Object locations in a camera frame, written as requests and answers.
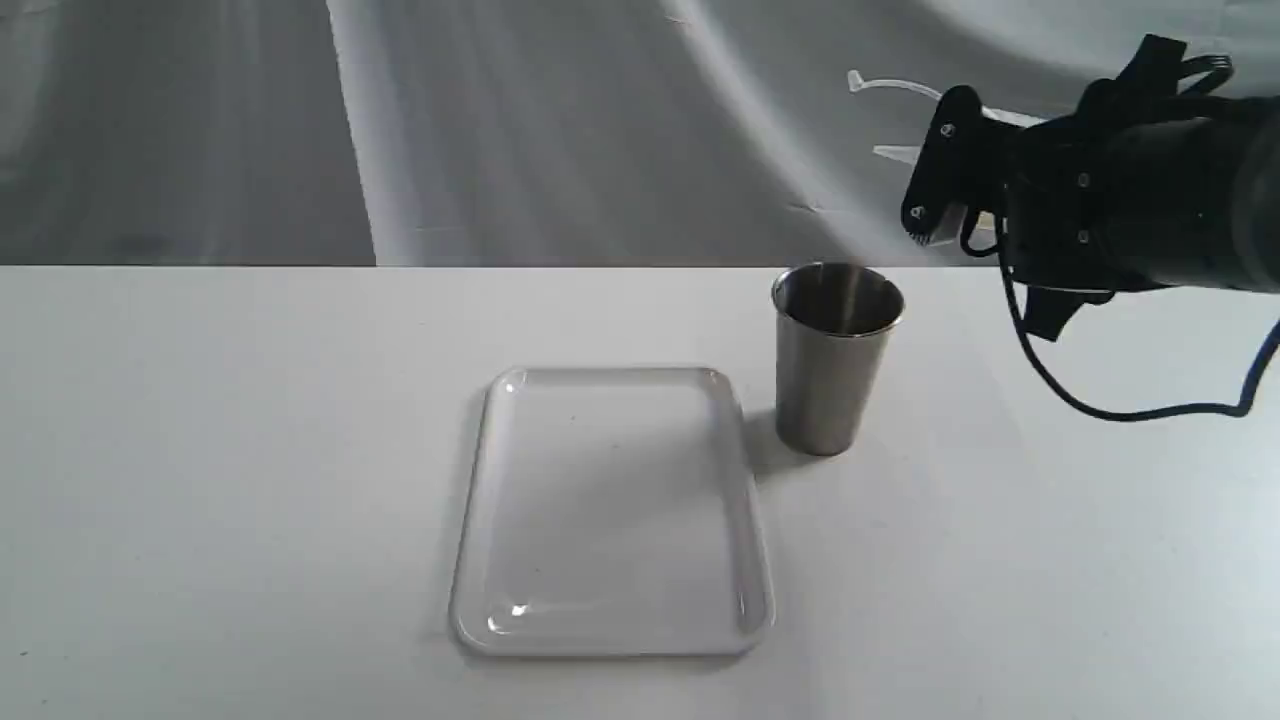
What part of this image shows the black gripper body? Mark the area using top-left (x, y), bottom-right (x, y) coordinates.
top-left (1002, 35), bottom-right (1190, 341)

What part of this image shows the clear plastic squeeze bottle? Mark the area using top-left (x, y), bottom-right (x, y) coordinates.
top-left (847, 68), bottom-right (1051, 241)

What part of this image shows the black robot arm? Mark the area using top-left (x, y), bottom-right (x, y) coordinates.
top-left (900, 35), bottom-right (1277, 342)

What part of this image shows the stainless steel cup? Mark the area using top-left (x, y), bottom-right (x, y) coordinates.
top-left (771, 263), bottom-right (905, 457)

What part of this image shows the white rectangular plastic tray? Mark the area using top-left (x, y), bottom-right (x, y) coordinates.
top-left (449, 366), bottom-right (776, 659)

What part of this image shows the grey fabric backdrop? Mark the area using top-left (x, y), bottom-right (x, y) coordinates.
top-left (1, 1), bottom-right (1277, 266)

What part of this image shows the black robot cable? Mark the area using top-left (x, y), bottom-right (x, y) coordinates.
top-left (957, 55), bottom-right (1280, 423)

